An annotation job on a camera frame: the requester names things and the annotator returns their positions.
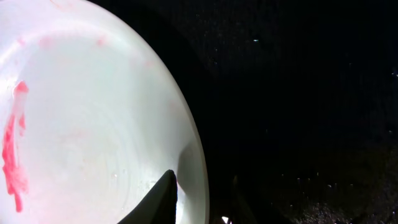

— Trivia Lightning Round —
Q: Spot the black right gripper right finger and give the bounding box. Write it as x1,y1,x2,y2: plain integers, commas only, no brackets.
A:
225,175,258,224

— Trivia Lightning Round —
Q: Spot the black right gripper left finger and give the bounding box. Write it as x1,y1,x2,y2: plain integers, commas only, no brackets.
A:
118,170,178,224

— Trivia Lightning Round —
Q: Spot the mint green plate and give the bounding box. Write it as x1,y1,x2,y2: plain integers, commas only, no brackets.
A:
1,0,210,223

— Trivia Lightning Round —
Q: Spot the round black tray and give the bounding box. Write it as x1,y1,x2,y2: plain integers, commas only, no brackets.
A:
99,0,397,223

